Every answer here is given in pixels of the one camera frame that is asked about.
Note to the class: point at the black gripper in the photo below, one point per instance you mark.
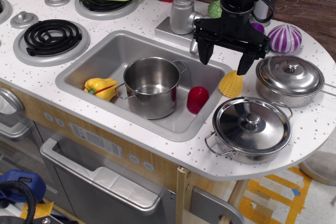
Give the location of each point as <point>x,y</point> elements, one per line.
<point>232,31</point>

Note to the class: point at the yellow toy corn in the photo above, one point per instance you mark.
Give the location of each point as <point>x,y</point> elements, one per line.
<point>231,84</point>

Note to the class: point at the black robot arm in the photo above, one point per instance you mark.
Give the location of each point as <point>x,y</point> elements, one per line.
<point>239,6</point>

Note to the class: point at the tall steel pot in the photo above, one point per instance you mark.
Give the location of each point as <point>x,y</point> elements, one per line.
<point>150,85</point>

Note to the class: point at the purple toy eggplant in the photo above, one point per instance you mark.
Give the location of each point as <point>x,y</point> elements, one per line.
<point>259,27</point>

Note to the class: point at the green toy bitter gourd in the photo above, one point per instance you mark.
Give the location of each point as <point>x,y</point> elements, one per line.
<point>214,9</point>

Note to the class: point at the red toy pepper piece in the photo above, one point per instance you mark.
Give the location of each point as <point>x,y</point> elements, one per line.
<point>196,99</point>

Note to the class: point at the silver toy faucet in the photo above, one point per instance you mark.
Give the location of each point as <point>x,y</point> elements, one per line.
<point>179,27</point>

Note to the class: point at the grey metal pole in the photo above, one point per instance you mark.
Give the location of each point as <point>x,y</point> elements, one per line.
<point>261,10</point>

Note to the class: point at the purple striped toy onion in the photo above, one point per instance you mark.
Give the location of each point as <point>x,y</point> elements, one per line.
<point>285,38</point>

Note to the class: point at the steel lidded pan back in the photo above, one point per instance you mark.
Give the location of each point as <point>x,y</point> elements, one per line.
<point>290,80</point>

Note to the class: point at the steel lidded pan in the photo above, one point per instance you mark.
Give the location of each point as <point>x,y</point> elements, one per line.
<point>290,80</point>
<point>251,130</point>

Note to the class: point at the steel lidded pan front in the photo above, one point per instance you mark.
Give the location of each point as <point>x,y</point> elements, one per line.
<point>251,130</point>

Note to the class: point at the yellow toy bell pepper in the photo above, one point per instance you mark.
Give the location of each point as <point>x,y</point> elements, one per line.
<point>102,88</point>

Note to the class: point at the black coil burner middle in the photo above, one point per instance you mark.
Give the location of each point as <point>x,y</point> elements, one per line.
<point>105,10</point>

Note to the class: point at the black coil burner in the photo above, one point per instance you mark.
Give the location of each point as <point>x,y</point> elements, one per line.
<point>50,43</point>
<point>105,10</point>

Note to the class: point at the black coil burner front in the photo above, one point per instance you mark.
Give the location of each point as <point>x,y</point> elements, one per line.
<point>50,43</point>

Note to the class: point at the silver dishwasher door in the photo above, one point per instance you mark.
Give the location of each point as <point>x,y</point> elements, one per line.
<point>102,191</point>

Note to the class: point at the silver stove knob front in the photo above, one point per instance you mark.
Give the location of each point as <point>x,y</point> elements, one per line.
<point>23,20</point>

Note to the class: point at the blue clamp tool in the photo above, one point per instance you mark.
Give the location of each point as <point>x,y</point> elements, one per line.
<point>21,186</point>

